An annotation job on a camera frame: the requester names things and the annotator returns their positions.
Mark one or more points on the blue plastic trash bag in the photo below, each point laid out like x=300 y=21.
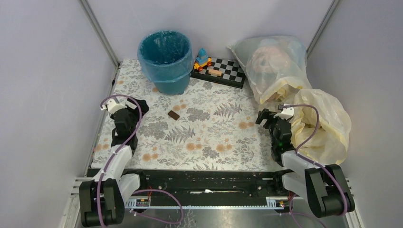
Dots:
x=165 y=56

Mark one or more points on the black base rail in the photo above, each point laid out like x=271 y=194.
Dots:
x=211 y=189

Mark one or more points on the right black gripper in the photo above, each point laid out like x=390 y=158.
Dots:
x=265 y=114

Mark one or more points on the blue toy figure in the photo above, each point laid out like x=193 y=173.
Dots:
x=202 y=60

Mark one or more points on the yellow plastic trash bag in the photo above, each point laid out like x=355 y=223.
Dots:
x=320 y=125

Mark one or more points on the brown wooden block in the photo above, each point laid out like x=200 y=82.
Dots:
x=173 y=115

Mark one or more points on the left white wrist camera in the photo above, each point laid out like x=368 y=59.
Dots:
x=112 y=106

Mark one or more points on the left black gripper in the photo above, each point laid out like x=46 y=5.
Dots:
x=140 y=109

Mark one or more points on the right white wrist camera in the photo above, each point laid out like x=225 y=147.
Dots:
x=286 y=111

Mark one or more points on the teal plastic trash bin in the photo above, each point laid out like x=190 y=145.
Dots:
x=173 y=87

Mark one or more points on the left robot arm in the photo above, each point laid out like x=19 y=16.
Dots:
x=103 y=198

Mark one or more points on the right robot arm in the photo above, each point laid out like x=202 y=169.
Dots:
x=324 y=187

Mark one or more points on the black white checkerboard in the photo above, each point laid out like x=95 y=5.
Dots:
x=232 y=73

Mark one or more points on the small tan wooden block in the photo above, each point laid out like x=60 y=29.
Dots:
x=215 y=72

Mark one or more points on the clear stuffed trash bag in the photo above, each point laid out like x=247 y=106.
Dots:
x=275 y=66

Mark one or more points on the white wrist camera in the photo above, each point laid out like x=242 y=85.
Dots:
x=286 y=111
x=112 y=106

